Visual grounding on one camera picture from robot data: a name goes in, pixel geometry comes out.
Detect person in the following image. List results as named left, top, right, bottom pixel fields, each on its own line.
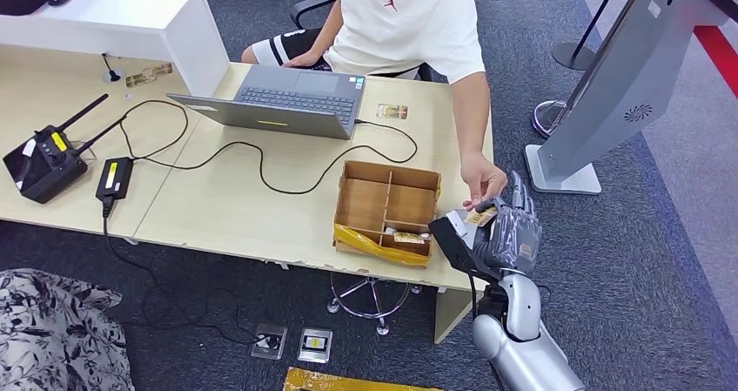
left=240, top=0, right=510, bottom=212

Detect chrome stool base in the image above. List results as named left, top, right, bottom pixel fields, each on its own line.
left=325, top=272, right=423, bottom=336

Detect red barrier belt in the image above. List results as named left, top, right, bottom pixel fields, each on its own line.
left=693, top=24, right=738, bottom=100

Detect floor socket with plug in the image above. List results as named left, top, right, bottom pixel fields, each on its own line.
left=251, top=323, right=288, bottom=361

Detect black power adapter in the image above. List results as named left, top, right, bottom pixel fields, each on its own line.
left=95, top=157, right=135, bottom=203

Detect small black antenna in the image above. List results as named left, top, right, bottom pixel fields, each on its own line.
left=100, top=52, right=122, bottom=84

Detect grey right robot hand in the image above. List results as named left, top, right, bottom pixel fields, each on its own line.
left=473, top=171, right=543, bottom=274

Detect yellow tape strip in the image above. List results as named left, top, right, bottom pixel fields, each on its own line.
left=334, top=224, right=433, bottom=267

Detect black office chair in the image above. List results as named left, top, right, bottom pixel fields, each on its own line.
left=290, top=0, right=433, bottom=82

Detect black remote controller with antennas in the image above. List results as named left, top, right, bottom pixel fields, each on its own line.
left=3, top=92, right=126, bottom=205

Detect person's left hand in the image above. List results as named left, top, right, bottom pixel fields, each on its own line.
left=460, top=152, right=510, bottom=212

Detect wooden divided box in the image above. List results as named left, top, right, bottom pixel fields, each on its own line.
left=332, top=159, right=443, bottom=268

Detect gold sticker label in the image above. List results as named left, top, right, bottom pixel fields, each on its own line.
left=124, top=63, right=174, bottom=89

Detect silver floor socket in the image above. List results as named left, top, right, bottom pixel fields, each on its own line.
left=297, top=327, right=334, bottom=365

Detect black laptop power cable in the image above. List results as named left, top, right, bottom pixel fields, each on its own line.
left=119, top=99, right=419, bottom=196

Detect grey laptop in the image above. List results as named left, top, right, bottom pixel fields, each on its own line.
left=165, top=64, right=366, bottom=141

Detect chrome stanchion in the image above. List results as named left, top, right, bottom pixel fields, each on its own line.
left=532, top=99, right=570, bottom=139

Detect yellow floor tape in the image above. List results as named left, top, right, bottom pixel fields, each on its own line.
left=282, top=367, right=445, bottom=391

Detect black mains cable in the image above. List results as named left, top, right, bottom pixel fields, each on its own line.
left=102, top=198, right=272, bottom=347

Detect grey kiosk stand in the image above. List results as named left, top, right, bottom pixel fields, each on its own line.
left=524, top=0, right=738, bottom=196

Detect black stanchion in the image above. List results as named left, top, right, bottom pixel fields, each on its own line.
left=551, top=0, right=626, bottom=71

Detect person's right hand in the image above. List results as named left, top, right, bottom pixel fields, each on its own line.
left=281, top=51, right=321, bottom=70

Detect yellow hotel key card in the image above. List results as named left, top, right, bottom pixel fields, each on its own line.
left=392, top=231, right=433, bottom=246

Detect floral cloth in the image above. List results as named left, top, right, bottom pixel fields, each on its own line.
left=0, top=268, right=135, bottom=391

